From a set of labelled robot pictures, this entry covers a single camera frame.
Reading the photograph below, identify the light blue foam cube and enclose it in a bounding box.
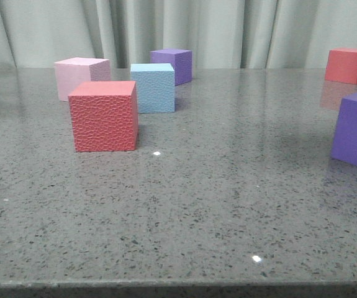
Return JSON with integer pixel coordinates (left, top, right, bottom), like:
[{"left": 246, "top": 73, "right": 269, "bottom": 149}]
[{"left": 130, "top": 63, "right": 175, "bottom": 114}]

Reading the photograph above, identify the red textured foam cube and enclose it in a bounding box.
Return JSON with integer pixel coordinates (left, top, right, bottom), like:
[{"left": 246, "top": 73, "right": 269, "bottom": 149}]
[{"left": 68, "top": 81, "right": 138, "bottom": 152}]

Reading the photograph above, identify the purple foam cube far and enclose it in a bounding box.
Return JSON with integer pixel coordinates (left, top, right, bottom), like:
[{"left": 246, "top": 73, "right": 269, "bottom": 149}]
[{"left": 150, "top": 48, "right": 192, "bottom": 86}]

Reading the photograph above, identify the pink foam cube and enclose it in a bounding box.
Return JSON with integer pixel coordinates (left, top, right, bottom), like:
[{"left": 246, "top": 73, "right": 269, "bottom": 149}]
[{"left": 54, "top": 57, "right": 111, "bottom": 101}]

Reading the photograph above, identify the red foam cube far right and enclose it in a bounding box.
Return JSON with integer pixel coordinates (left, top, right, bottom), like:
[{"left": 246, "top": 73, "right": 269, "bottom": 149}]
[{"left": 325, "top": 48, "right": 357, "bottom": 84}]

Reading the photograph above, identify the grey-green pleated curtain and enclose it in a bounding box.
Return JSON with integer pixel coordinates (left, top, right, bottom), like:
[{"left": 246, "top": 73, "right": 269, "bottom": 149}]
[{"left": 0, "top": 1, "right": 357, "bottom": 68}]

